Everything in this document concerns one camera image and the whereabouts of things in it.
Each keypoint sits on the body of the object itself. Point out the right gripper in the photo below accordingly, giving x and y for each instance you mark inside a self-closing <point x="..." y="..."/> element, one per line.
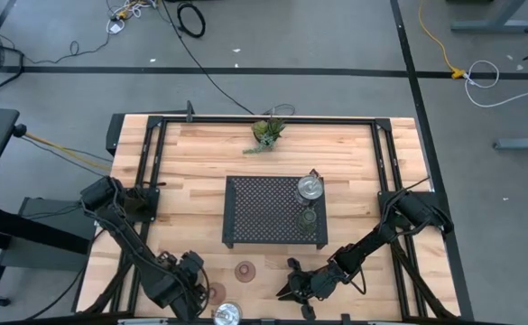
<point x="320" y="284"/>

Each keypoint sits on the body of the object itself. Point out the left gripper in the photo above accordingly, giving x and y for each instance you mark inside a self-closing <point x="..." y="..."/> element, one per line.
<point x="178" y="293"/>

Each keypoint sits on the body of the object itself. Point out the green ribbed glass candlestick holder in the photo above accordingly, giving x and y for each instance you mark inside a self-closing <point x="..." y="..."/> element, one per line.
<point x="308" y="221"/>

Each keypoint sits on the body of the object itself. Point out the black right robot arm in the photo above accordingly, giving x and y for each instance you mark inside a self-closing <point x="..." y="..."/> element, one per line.
<point x="372" y="241"/>

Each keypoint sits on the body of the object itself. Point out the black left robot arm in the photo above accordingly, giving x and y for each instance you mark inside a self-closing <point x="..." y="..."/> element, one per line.
<point x="126" y="232"/>

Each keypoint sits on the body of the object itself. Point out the black perforated metal shelf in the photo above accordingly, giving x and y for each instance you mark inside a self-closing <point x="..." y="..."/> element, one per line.
<point x="254" y="207"/>

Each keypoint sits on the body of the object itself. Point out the potted succulent plant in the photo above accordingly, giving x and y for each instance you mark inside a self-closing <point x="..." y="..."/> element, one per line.
<point x="265" y="131"/>

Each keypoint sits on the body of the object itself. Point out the grey cabinet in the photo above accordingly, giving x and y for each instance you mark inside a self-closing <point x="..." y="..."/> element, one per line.
<point x="33" y="210"/>

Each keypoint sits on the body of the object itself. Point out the white power adapter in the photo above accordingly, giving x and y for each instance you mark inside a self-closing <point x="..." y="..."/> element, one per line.
<point x="116" y="28"/>

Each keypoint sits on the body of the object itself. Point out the grey desk leg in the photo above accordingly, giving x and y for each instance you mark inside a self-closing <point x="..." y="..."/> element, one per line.
<point x="493" y="26"/>
<point x="525" y="143"/>

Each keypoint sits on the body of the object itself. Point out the silver bracket plate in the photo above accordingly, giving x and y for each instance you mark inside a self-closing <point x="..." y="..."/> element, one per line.
<point x="141" y="322"/>

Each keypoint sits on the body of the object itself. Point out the black aluminium table frame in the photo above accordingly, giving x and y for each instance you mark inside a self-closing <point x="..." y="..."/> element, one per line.
<point x="268" y="120"/>

